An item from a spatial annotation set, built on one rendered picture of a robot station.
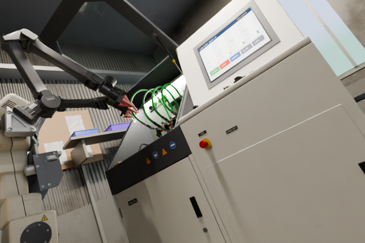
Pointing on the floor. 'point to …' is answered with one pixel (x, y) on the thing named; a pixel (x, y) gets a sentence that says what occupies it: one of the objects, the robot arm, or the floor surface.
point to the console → (279, 139)
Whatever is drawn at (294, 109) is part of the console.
